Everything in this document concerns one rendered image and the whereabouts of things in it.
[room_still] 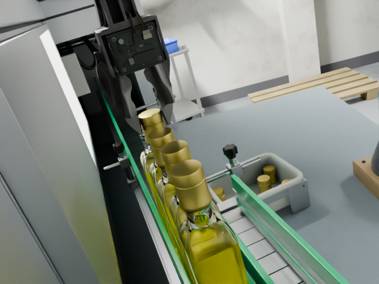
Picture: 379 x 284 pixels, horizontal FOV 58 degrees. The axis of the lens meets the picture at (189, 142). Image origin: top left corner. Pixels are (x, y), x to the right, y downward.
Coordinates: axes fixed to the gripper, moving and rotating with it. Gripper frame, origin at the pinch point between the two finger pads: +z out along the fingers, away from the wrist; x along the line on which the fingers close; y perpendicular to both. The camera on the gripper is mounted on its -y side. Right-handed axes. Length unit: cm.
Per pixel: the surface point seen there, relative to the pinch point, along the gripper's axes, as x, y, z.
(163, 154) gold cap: -1.3, 12.2, 0.3
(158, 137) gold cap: -0.7, 7.2, 0.3
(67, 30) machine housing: -9, -96, -11
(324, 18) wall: 235, -271, 56
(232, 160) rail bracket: 14.3, -11.1, 18.3
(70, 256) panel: -13.3, 19.5, 3.2
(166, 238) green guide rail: -3.9, 1.3, 20.0
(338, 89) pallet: 193, -205, 107
